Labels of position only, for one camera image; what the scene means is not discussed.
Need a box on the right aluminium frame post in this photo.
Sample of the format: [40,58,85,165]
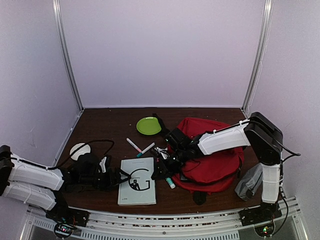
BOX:
[241,0,274,117]

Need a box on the left aluminium frame post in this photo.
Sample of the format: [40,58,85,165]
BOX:
[52,0,84,112]

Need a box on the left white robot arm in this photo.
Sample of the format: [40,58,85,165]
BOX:
[0,142,131,227]

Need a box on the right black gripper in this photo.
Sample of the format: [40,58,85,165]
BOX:
[150,147,188,181]

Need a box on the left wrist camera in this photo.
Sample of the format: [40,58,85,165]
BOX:
[99,155,112,173]

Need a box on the green plate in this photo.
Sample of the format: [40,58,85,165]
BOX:
[136,116,162,136]

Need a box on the white and black bowl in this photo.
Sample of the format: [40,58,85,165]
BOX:
[69,142,91,161]

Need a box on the aluminium frame post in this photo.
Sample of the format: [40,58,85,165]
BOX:
[52,0,84,112]
[241,0,274,117]

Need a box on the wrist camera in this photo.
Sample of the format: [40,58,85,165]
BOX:
[99,155,112,173]
[150,146,170,160]

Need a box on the white teal marker pen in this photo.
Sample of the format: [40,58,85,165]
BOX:
[136,142,155,158]

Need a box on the white pink marker pen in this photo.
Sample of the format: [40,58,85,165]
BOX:
[126,138,142,153]

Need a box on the white glue stick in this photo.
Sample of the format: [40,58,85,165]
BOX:
[165,177,176,189]

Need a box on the red backpack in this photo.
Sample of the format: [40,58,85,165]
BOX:
[152,112,245,206]

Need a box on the grey pencil case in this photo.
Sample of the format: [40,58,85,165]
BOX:
[234,163,263,201]

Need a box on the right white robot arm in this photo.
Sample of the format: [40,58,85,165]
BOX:
[151,112,287,222]

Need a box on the grey G book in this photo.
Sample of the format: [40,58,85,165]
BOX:
[117,157,157,206]

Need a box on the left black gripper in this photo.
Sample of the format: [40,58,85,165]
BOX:
[80,167,132,193]

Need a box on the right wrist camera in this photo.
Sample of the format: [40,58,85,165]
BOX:
[150,146,170,160]

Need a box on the front aluminium rail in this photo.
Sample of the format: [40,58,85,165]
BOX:
[21,194,308,240]

